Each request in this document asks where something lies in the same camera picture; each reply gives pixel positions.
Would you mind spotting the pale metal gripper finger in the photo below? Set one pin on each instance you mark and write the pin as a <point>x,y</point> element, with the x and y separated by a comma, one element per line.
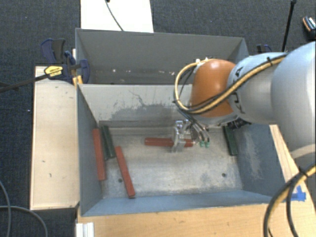
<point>178,148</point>

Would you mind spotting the red-brown block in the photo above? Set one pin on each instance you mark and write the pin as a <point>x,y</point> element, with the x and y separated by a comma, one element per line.
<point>99,154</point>
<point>125,173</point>
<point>158,142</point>

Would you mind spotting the grey metal bin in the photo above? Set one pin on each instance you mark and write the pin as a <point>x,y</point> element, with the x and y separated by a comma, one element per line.
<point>158,171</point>

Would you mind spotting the dark green flat block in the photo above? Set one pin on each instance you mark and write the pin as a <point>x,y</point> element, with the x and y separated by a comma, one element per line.
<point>108,143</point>
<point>230,142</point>

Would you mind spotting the pale wood board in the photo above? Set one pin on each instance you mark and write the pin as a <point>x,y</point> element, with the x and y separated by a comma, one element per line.
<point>54,144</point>

